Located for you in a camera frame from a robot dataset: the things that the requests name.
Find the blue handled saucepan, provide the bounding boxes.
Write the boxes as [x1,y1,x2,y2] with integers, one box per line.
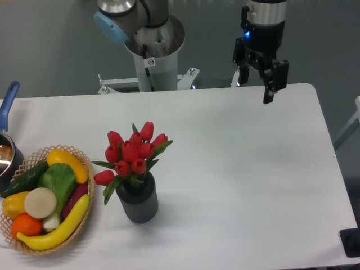
[1,81,24,192]

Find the yellow bell pepper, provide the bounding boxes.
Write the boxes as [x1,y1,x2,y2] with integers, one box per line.
[2,191,30,219]

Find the orange fruit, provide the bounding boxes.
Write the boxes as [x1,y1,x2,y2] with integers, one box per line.
[11,214,43,239]

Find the yellow squash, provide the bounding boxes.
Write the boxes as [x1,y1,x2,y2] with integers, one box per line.
[47,149,89,184]

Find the green cucumber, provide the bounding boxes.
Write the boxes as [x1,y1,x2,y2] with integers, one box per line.
[1,162,49,198]

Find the red tulip bouquet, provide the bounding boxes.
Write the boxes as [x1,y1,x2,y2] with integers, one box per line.
[92,121,173,205]

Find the black device at table edge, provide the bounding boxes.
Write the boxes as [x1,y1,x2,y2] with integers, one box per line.
[339,228,359,258]

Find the dark grey ribbed vase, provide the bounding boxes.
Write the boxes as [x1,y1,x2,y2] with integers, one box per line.
[116,173,159,224]

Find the yellow banana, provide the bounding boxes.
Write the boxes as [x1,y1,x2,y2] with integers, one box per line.
[17,194,90,250]

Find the white frame at right edge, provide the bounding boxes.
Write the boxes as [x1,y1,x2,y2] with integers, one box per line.
[333,96,359,151]

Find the green bok choy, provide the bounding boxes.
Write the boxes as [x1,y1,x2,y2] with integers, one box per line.
[37,163,76,232]

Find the purple sweet potato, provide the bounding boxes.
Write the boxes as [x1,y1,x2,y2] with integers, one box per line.
[61,183,88,221]

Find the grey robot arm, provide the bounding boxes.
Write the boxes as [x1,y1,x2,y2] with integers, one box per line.
[93,1,289,104]

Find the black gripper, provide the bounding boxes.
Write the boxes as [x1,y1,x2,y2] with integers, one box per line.
[233,20,289,104]

